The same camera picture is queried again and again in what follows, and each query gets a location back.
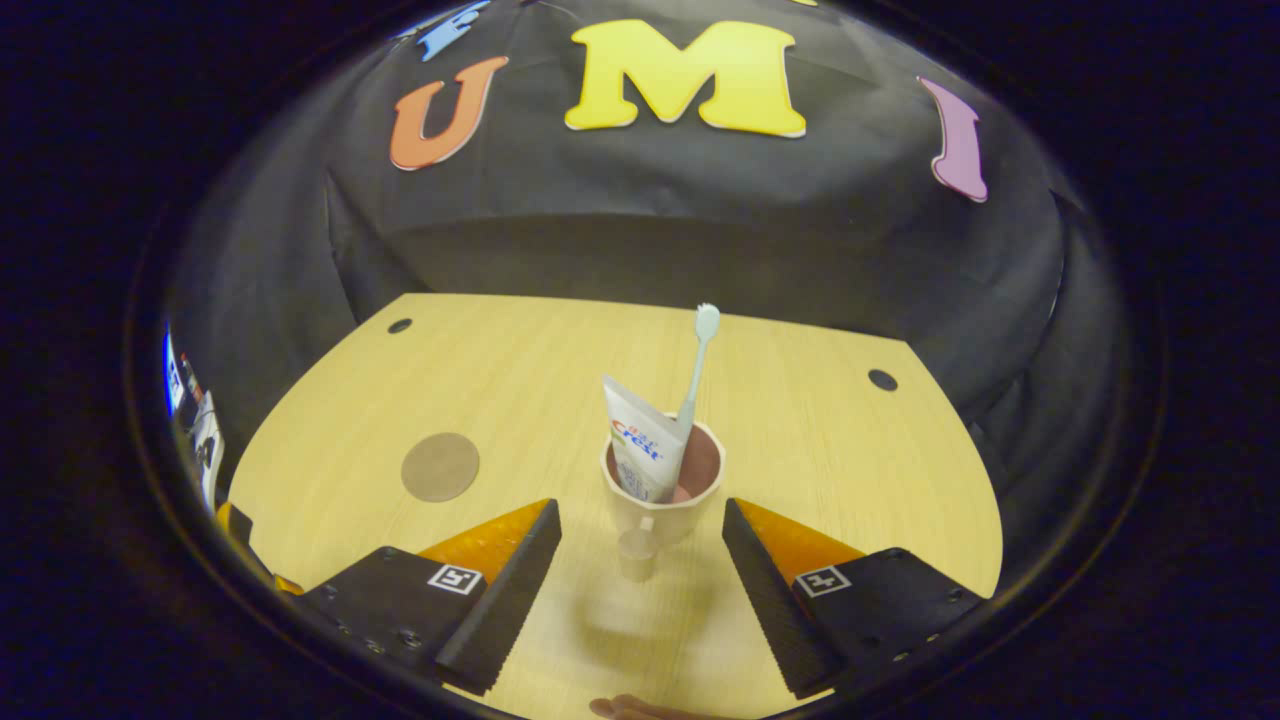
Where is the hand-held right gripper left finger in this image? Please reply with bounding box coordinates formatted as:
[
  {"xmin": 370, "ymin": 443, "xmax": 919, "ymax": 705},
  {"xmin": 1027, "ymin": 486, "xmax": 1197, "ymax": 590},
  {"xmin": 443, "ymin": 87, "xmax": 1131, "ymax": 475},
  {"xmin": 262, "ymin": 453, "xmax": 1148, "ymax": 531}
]
[{"xmin": 298, "ymin": 497, "xmax": 564, "ymax": 698}]

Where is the white toothpaste tube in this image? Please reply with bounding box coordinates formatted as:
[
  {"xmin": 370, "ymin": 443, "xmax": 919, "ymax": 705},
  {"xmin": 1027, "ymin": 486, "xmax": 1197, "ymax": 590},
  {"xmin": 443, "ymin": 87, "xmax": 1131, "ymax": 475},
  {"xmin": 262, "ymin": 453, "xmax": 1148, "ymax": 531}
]
[{"xmin": 602, "ymin": 375, "xmax": 692, "ymax": 505}]

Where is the pale blue toothbrush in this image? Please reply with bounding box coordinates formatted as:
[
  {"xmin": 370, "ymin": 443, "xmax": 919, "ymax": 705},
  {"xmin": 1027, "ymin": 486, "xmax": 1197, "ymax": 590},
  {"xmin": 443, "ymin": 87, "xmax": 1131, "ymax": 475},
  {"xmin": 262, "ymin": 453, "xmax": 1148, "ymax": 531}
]
[{"xmin": 675, "ymin": 302, "xmax": 722, "ymax": 443}]

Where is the black backdrop cloth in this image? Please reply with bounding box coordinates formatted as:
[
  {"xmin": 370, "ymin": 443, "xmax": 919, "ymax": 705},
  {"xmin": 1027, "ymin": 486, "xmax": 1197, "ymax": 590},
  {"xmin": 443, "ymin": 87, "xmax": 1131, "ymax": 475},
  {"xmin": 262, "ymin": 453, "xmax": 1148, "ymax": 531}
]
[{"xmin": 160, "ymin": 0, "xmax": 1131, "ymax": 521}]

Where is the lit computer screen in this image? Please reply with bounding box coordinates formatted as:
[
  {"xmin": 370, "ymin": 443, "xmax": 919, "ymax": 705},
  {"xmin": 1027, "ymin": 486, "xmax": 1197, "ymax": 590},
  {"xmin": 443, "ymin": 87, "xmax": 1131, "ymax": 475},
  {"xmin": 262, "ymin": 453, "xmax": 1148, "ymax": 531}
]
[{"xmin": 162, "ymin": 332, "xmax": 188, "ymax": 418}]

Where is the beige cup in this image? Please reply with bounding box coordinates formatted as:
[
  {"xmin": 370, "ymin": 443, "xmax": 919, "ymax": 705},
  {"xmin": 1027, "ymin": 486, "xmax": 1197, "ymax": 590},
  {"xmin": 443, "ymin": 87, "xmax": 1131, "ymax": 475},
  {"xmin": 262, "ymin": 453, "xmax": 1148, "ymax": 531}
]
[{"xmin": 599, "ymin": 417, "xmax": 728, "ymax": 584}]

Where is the wooden desktop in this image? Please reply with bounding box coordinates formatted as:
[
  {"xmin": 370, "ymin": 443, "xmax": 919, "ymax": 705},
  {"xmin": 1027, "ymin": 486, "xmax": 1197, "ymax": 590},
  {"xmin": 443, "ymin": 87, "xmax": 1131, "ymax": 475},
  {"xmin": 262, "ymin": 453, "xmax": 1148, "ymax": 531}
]
[{"xmin": 227, "ymin": 291, "xmax": 1005, "ymax": 720}]

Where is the round brown coaster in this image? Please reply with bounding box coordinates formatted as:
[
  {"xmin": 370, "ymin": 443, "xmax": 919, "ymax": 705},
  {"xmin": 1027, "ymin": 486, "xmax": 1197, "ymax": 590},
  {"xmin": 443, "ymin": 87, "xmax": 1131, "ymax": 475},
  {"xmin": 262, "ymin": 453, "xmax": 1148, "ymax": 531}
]
[{"xmin": 400, "ymin": 431, "xmax": 482, "ymax": 504}]

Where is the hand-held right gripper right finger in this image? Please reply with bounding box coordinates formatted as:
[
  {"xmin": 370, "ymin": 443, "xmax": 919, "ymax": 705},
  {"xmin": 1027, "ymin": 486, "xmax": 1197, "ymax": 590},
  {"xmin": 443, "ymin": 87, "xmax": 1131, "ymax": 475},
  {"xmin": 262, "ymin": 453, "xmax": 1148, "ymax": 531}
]
[{"xmin": 721, "ymin": 496, "xmax": 988, "ymax": 701}]

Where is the white side table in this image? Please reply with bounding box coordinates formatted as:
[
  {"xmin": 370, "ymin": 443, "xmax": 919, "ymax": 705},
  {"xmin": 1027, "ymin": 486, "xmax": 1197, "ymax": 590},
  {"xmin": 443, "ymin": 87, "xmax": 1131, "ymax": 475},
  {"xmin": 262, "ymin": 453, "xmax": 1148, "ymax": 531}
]
[{"xmin": 188, "ymin": 390, "xmax": 227, "ymax": 512}]

